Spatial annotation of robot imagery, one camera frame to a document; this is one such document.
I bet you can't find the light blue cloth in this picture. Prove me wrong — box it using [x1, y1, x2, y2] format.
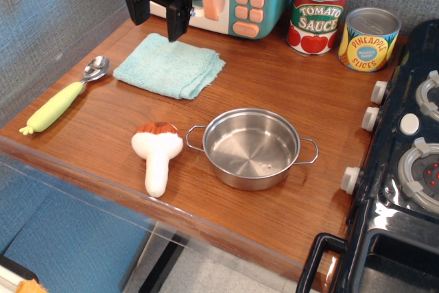
[113, 33, 226, 100]

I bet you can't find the plush mushroom toy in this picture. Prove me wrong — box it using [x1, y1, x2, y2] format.
[131, 122, 184, 198]

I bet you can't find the tomato sauce can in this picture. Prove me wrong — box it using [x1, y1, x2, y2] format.
[287, 0, 347, 55]

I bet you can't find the pineapple slices can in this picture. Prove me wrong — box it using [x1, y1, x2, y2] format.
[338, 8, 401, 73]

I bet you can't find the grey stove knob top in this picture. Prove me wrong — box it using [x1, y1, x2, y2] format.
[370, 80, 388, 105]

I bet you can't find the grey stove knob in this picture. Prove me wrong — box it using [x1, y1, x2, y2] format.
[341, 167, 360, 195]
[361, 107, 379, 132]
[370, 80, 388, 105]

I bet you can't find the grey stove knob middle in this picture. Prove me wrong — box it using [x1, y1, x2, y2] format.
[361, 107, 379, 132]

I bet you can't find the grey stove knob bottom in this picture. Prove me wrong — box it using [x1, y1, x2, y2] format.
[341, 167, 360, 195]

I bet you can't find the orange fuzzy object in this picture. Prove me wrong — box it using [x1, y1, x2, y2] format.
[16, 279, 48, 293]

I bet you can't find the black toy stove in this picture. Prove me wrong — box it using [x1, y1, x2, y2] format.
[296, 19, 438, 292]

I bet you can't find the spoon with green handle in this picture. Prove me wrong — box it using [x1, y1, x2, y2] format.
[19, 56, 110, 136]

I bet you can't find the steel pot with handles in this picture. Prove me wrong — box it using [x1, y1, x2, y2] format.
[186, 108, 320, 191]

